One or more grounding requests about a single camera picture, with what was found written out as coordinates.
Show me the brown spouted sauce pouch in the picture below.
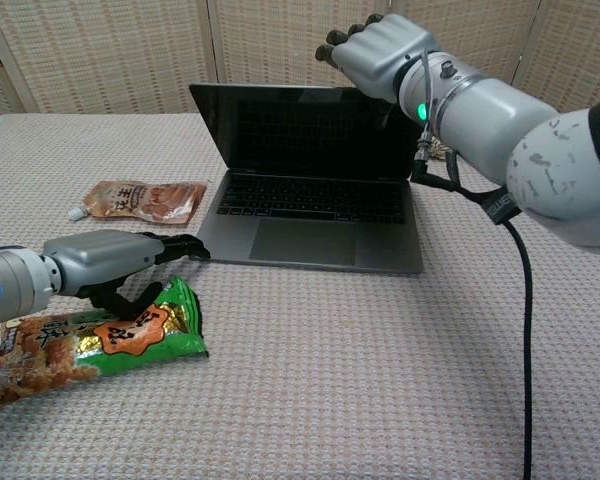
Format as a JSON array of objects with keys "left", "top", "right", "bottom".
[{"left": 67, "top": 179, "right": 209, "bottom": 225}]

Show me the woven folding screen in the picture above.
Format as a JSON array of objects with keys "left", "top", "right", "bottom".
[{"left": 0, "top": 0, "right": 600, "bottom": 121}]

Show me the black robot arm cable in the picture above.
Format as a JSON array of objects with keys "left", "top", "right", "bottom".
[{"left": 412, "top": 142, "right": 534, "bottom": 480}]

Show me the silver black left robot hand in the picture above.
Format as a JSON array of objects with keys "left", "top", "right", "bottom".
[{"left": 42, "top": 229, "right": 212, "bottom": 321}]

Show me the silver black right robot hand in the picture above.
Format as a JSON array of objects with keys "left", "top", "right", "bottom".
[{"left": 315, "top": 13, "right": 444, "bottom": 105}]

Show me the grey laptop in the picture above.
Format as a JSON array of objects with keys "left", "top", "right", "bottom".
[{"left": 188, "top": 82, "right": 426, "bottom": 275}]

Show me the beige waffle tablecloth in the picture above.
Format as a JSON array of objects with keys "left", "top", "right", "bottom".
[{"left": 0, "top": 112, "right": 600, "bottom": 480}]

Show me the green orange snack bag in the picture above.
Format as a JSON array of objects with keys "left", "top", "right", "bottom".
[{"left": 0, "top": 275, "right": 210, "bottom": 417}]

